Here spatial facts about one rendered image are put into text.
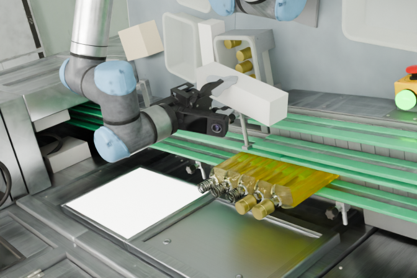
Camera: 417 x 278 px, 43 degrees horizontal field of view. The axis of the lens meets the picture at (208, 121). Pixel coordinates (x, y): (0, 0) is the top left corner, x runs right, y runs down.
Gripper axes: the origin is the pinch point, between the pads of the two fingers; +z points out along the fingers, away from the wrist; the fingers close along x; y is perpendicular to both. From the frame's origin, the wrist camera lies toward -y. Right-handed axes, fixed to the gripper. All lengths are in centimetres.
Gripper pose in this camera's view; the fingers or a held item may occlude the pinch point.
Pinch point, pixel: (236, 93)
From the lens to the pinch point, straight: 123.3
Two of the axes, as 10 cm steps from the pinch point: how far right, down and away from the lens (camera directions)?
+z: 7.4, -3.5, 5.7
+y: -6.7, -3.7, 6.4
